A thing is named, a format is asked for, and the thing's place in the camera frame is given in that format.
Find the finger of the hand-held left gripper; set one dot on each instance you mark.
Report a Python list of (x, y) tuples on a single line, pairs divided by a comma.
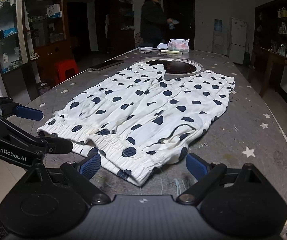
[(28, 113), (58, 146)]

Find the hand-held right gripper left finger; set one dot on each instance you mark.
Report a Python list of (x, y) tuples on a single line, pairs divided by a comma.
[(91, 166)]

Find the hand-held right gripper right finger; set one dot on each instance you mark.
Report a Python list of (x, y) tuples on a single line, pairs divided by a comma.
[(196, 166)]

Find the white navy polka dot pants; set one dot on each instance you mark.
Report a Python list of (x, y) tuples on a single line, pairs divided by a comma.
[(146, 110)]

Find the red plastic stool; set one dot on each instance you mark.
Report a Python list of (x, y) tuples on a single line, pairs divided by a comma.
[(66, 70)]

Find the grey star-print table cover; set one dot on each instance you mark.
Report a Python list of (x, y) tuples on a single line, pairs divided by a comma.
[(246, 130)]

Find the wooden glass-front cabinet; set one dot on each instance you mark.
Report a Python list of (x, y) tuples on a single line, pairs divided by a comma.
[(46, 50)]

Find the black smartphone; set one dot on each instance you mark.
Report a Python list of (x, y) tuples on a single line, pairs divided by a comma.
[(106, 65)]

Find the round black induction cooker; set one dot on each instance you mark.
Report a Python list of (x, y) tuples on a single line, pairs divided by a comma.
[(181, 66)]

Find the pale yellow marker pen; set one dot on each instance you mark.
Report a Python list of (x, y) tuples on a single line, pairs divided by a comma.
[(171, 51)]

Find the pink tissue box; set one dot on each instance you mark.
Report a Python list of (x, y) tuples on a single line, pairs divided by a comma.
[(179, 47)]

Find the white paper sheets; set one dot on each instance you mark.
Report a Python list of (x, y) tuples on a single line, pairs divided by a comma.
[(163, 46)]

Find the white water dispenser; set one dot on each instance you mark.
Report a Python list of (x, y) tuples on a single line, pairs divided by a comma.
[(218, 42)]

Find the white remote control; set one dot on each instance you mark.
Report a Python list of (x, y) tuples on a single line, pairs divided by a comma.
[(148, 49)]

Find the pink floor fan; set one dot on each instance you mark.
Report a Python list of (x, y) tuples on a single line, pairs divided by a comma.
[(138, 40)]

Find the white refrigerator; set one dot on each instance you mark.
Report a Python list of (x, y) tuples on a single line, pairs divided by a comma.
[(238, 40)]

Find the wooden side table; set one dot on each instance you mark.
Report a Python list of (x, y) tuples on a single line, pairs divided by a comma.
[(283, 62)]

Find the narrow wooden shelf unit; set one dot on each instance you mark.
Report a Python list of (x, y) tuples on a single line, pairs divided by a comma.
[(126, 17)]

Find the blue water bottle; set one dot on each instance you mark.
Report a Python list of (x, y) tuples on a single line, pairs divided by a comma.
[(218, 25)]

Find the dark wooden door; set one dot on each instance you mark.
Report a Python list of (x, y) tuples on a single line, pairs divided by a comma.
[(183, 10)]

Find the dark wooden shelf cabinet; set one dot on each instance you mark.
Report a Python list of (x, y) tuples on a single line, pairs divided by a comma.
[(271, 12)]

